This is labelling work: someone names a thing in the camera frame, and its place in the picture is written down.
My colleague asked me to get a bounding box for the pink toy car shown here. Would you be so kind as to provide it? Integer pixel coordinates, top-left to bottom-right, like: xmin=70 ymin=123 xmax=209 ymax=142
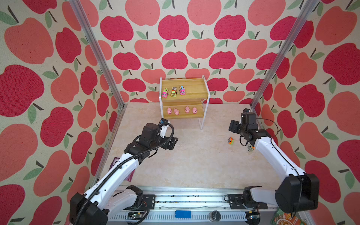
xmin=161 ymin=88 xmax=169 ymax=98
xmin=180 ymin=85 xmax=186 ymax=95

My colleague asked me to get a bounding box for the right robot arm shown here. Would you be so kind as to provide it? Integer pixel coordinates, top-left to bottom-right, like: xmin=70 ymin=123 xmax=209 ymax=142
xmin=229 ymin=109 xmax=320 ymax=213

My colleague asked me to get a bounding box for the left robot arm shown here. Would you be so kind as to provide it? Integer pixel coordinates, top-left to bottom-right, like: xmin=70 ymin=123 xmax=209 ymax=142
xmin=69 ymin=118 xmax=178 ymax=225

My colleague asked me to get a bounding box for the green orange toy car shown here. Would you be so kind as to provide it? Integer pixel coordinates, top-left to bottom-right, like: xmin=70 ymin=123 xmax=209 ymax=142
xmin=247 ymin=145 xmax=254 ymax=152

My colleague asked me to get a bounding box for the purple snack bag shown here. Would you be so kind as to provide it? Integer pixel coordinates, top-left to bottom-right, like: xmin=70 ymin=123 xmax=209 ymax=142
xmin=109 ymin=157 xmax=135 ymax=182

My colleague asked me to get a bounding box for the round black knob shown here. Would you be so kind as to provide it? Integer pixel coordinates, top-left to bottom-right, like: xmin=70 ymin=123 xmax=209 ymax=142
xmin=209 ymin=211 xmax=221 ymax=222

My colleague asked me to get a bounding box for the green snack bag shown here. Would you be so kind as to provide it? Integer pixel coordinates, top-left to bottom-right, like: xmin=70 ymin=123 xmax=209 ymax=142
xmin=271 ymin=208 xmax=306 ymax=225

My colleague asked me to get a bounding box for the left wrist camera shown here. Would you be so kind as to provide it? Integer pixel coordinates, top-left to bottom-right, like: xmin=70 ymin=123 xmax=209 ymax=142
xmin=158 ymin=118 xmax=169 ymax=126

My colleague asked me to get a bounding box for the wooden two-tier shelf white frame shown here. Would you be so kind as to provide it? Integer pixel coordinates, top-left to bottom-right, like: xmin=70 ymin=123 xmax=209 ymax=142
xmin=158 ymin=75 xmax=211 ymax=129

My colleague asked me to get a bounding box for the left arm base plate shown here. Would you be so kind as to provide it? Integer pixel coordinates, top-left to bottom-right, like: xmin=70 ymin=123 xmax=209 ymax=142
xmin=138 ymin=195 xmax=156 ymax=211

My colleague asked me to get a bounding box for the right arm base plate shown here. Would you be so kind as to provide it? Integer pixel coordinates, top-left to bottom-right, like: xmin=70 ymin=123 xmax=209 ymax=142
xmin=224 ymin=195 xmax=268 ymax=210

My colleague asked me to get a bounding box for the blue block on rail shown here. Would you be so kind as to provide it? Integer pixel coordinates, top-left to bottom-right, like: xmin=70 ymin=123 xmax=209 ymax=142
xmin=175 ymin=210 xmax=192 ymax=219

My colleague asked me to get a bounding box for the left aluminium frame post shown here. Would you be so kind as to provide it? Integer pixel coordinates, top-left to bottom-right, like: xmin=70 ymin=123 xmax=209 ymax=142
xmin=68 ymin=0 xmax=125 ymax=109

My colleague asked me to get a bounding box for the aluminium frame post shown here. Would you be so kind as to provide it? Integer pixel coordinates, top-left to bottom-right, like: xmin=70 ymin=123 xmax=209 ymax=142
xmin=68 ymin=0 xmax=125 ymax=109
xmin=250 ymin=0 xmax=320 ymax=112

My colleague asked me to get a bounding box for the right aluminium frame post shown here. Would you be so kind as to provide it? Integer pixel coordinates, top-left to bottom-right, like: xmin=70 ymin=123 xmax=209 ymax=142
xmin=250 ymin=0 xmax=320 ymax=112

